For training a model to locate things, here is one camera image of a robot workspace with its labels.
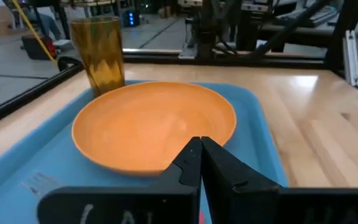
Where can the device with blue lights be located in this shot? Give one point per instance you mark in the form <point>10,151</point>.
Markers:
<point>131,18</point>

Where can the orange bowl plate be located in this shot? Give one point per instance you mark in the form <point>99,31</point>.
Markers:
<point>141,124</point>

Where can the person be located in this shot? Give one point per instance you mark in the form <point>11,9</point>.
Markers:
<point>48,26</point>

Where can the white metal bracket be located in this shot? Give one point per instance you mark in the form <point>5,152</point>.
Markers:
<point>352,59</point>

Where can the blue plastic tray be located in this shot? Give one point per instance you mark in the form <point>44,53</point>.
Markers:
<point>26,152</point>

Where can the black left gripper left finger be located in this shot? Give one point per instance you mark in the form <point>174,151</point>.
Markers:
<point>166,202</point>

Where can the amber faceted plastic cup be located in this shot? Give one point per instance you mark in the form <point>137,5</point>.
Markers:
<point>99,53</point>

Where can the cardboard box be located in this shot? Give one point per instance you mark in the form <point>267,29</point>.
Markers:
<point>2,25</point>

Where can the silver metal fork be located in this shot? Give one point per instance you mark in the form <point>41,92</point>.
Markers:
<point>39,183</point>

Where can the black and red bag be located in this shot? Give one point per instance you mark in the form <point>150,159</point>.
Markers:
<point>34,46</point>

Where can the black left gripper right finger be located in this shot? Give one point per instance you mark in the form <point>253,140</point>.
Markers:
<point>244,202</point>

